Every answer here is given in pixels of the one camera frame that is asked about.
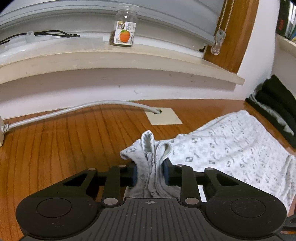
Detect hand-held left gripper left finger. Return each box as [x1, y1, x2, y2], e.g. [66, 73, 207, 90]
[62, 162, 138, 207]

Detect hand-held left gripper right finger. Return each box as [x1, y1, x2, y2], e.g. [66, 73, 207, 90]
[163, 159, 240, 207]

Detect white patterned pants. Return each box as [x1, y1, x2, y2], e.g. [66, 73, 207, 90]
[120, 110, 296, 210]

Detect beige window sill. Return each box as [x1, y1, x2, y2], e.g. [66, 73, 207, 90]
[0, 50, 245, 87]

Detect white power strip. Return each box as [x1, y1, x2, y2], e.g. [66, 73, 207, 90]
[0, 115, 5, 147]

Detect glass jar orange label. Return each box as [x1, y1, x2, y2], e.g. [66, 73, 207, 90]
[109, 3, 138, 47]

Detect grey window blind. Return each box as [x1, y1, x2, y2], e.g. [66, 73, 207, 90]
[0, 0, 214, 44]

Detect row of books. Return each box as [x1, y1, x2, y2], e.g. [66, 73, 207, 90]
[276, 0, 296, 42]

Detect beige cable outlet plate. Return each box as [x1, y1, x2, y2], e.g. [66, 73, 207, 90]
[145, 107, 183, 126]

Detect white power cable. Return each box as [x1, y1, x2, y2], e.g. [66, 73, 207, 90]
[2, 100, 162, 134]

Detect black cable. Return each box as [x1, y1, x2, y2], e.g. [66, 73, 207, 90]
[0, 30, 81, 46]

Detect wooden window frame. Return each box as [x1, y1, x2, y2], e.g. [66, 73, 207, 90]
[203, 0, 259, 75]

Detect bead blind chain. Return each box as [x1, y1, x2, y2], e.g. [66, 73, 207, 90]
[218, 0, 234, 33]

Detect white wall shelf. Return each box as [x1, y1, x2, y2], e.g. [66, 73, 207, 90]
[275, 34, 296, 70]

